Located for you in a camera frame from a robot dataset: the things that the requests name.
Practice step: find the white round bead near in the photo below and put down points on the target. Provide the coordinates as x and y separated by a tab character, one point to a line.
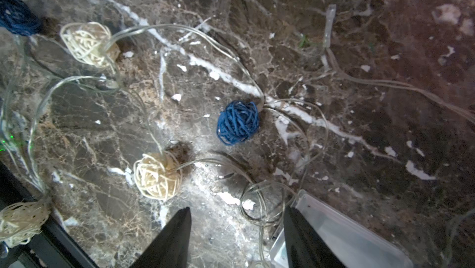
21	221

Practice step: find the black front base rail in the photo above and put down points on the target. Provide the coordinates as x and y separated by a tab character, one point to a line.
52	248

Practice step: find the white ring bead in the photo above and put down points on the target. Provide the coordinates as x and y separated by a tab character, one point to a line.
157	176

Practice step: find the white round bead middle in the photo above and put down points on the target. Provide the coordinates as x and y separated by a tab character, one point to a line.
85	42

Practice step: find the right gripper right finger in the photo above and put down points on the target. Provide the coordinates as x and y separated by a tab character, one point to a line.
304	247

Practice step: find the small blue object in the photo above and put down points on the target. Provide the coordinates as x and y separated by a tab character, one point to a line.
237	123

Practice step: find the small clear plastic cup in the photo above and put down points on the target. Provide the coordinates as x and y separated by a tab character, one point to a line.
354	245

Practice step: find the white round bead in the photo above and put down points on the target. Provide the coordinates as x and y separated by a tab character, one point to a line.
85	42
21	221

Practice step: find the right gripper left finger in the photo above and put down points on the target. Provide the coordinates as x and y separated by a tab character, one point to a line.
170	248

